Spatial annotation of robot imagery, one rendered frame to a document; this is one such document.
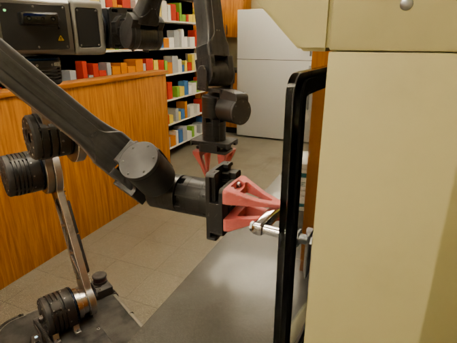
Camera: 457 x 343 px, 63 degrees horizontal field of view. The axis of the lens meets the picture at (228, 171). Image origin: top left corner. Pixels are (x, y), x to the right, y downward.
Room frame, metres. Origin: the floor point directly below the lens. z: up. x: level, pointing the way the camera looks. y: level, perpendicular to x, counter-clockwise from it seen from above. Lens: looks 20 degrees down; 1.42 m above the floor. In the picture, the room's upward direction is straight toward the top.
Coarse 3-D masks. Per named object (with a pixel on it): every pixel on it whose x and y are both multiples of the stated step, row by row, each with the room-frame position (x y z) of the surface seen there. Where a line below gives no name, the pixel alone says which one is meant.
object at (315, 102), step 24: (288, 96) 0.35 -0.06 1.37; (312, 96) 0.40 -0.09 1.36; (288, 120) 0.35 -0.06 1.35; (312, 120) 0.41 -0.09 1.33; (288, 144) 0.35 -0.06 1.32; (312, 144) 0.42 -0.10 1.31; (288, 168) 0.35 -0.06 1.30; (312, 168) 0.42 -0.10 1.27; (312, 192) 0.43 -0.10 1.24; (312, 216) 0.44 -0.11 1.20
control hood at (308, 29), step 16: (256, 0) 0.36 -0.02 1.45; (272, 0) 0.35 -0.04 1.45; (288, 0) 0.35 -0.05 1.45; (304, 0) 0.34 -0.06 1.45; (320, 0) 0.33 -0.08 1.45; (272, 16) 0.35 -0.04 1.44; (288, 16) 0.34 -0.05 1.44; (304, 16) 0.34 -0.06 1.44; (320, 16) 0.33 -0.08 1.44; (288, 32) 0.34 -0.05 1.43; (304, 32) 0.34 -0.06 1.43; (320, 32) 0.33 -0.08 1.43; (304, 48) 0.34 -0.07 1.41; (320, 48) 0.34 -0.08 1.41
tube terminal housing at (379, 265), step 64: (384, 0) 0.31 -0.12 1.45; (448, 0) 0.30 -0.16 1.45; (384, 64) 0.31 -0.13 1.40; (448, 64) 0.29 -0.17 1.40; (384, 128) 0.31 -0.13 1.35; (448, 128) 0.29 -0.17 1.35; (320, 192) 0.33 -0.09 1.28; (384, 192) 0.31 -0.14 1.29; (448, 192) 0.29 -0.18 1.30; (320, 256) 0.33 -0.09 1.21; (384, 256) 0.30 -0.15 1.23; (448, 256) 0.29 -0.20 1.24; (320, 320) 0.32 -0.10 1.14; (384, 320) 0.30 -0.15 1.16; (448, 320) 0.30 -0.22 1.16
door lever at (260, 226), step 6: (270, 210) 0.45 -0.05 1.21; (276, 210) 0.45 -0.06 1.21; (264, 216) 0.43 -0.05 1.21; (270, 216) 0.43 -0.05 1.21; (276, 216) 0.44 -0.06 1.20; (252, 222) 0.42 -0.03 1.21; (258, 222) 0.41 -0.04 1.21; (264, 222) 0.41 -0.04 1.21; (270, 222) 0.42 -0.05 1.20; (252, 228) 0.41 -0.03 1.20; (258, 228) 0.40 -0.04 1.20; (264, 228) 0.40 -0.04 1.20; (270, 228) 0.40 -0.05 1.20; (276, 228) 0.40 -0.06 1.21; (258, 234) 0.40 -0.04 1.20; (270, 234) 0.40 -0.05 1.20; (276, 234) 0.40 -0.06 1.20
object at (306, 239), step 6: (312, 228) 0.39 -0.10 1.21; (300, 234) 0.39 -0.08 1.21; (306, 234) 0.39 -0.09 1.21; (300, 240) 0.38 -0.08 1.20; (306, 240) 0.38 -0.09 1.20; (306, 246) 0.38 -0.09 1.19; (306, 252) 0.37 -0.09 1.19; (306, 258) 0.37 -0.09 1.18; (306, 264) 0.37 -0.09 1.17; (306, 270) 0.37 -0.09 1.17; (306, 276) 0.37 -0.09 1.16
